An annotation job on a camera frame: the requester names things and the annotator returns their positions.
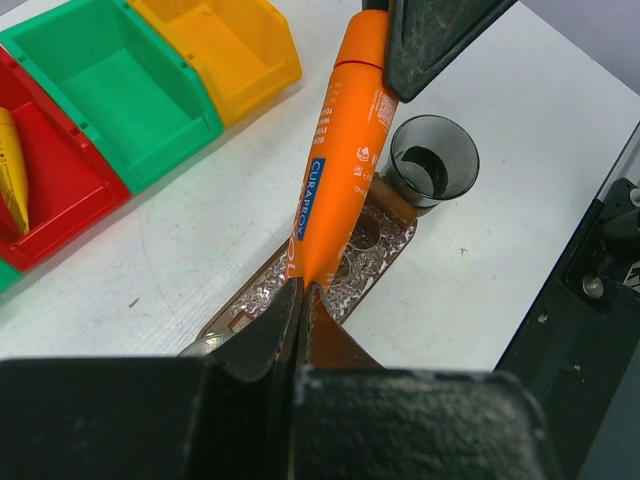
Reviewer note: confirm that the middle green bin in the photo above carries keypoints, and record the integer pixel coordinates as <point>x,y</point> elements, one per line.
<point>140,103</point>

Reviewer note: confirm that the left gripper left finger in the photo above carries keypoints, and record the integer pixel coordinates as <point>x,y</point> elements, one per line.
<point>225,415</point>

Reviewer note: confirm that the dark tinted cup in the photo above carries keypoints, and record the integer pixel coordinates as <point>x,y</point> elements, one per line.
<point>432,160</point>

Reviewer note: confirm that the green bin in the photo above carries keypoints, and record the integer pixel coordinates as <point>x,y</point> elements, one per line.
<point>140,103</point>
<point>11,279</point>

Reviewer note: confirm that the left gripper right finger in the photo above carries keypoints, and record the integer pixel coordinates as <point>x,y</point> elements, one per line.
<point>354,419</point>

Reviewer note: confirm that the clear plastic cup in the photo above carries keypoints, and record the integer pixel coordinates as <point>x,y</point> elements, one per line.
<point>205,345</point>

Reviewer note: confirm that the yellow bin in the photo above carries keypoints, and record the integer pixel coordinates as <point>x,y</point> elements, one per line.
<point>243,51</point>

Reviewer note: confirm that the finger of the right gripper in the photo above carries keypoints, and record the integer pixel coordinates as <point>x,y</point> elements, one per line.
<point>427,35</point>

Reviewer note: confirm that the clear rack with brown ends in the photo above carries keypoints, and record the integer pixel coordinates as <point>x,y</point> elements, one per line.
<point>385,227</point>

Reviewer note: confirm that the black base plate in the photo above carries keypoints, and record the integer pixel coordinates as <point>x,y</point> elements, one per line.
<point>575,342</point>

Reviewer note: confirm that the orange toothpaste tube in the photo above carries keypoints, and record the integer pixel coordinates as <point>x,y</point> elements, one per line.
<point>14,183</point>
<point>353,125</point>

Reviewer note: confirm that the left green bin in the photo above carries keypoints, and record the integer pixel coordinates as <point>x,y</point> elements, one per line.
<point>11,279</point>

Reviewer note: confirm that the red bin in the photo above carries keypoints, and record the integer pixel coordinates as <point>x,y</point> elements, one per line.
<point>71,186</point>

